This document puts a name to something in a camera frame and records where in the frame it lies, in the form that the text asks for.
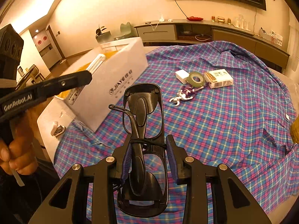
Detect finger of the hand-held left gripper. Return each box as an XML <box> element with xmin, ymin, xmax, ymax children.
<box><xmin>35</xmin><ymin>71</ymin><xmax>93</xmax><ymax>103</ymax></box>

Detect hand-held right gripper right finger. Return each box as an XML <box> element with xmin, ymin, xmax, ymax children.
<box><xmin>165</xmin><ymin>135</ymin><xmax>272</xmax><ymax>224</ymax></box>

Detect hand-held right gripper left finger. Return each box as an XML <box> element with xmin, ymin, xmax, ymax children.
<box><xmin>28</xmin><ymin>142</ymin><xmax>132</xmax><ymax>224</ymax></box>

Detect small white tube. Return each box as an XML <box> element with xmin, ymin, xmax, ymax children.
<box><xmin>86</xmin><ymin>54</ymin><xmax>106</xmax><ymax>75</ymax></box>

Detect large white storage box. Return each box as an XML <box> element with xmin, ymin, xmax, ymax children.
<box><xmin>53</xmin><ymin>37</ymin><xmax>149</xmax><ymax>133</ymax></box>

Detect black safety glasses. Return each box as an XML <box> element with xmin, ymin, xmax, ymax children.
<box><xmin>108</xmin><ymin>83</ymin><xmax>169</xmax><ymax>217</ymax></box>

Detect person's left hand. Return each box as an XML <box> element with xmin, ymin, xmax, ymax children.
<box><xmin>0</xmin><ymin>131</ymin><xmax>39</xmax><ymax>176</ymax></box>

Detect wooden chair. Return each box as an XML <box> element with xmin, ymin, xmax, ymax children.
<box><xmin>17</xmin><ymin>64</ymin><xmax>45</xmax><ymax>87</ymax></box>

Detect door with red signs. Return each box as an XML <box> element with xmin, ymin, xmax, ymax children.
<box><xmin>31</xmin><ymin>25</ymin><xmax>63</xmax><ymax>69</ymax></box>

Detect white earbud case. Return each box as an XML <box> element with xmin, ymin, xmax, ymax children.
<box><xmin>52</xmin><ymin>121</ymin><xmax>66</xmax><ymax>138</ymax></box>

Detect white flat lid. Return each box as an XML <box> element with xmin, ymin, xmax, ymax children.
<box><xmin>37</xmin><ymin>97</ymin><xmax>96</xmax><ymax>165</ymax></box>

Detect potted plant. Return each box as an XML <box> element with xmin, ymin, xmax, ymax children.
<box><xmin>95</xmin><ymin>24</ymin><xmax>108</xmax><ymax>44</ymax></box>

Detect blue plaid shirt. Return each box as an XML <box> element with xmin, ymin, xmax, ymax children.
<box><xmin>53</xmin><ymin>41</ymin><xmax>299</xmax><ymax>224</ymax></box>

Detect white purple toy figure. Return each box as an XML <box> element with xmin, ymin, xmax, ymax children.
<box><xmin>169</xmin><ymin>86</ymin><xmax>207</xmax><ymax>107</ymax></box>

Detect pale green chair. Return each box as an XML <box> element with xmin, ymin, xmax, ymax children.
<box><xmin>120</xmin><ymin>23</ymin><xmax>137</xmax><ymax>39</ymax></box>

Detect green tape roll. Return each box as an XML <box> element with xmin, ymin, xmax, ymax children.
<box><xmin>186</xmin><ymin>72</ymin><xmax>206</xmax><ymax>88</ymax></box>

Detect small white box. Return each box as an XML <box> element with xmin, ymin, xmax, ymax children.
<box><xmin>175</xmin><ymin>69</ymin><xmax>189</xmax><ymax>84</ymax></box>

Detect white and gold card box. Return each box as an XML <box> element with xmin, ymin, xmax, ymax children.
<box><xmin>204</xmin><ymin>69</ymin><xmax>234</xmax><ymax>89</ymax></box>

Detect person's dark clothing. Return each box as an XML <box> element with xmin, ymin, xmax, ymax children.
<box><xmin>0</xmin><ymin>161</ymin><xmax>63</xmax><ymax>224</ymax></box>

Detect gold foil bag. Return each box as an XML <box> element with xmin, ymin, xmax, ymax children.
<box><xmin>290</xmin><ymin>115</ymin><xmax>299</xmax><ymax>144</ymax></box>

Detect long grey sideboard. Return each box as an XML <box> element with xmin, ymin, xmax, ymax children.
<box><xmin>134</xmin><ymin>19</ymin><xmax>290</xmax><ymax>69</ymax></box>

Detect white desk organiser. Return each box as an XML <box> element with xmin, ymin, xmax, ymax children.
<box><xmin>259</xmin><ymin>27</ymin><xmax>283</xmax><ymax>45</ymax></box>

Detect white coiled cable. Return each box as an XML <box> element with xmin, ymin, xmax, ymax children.
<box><xmin>195</xmin><ymin>34</ymin><xmax>211</xmax><ymax>43</ymax></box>

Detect black wall cable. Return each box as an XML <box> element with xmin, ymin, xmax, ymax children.
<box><xmin>173</xmin><ymin>0</ymin><xmax>190</xmax><ymax>19</ymax></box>

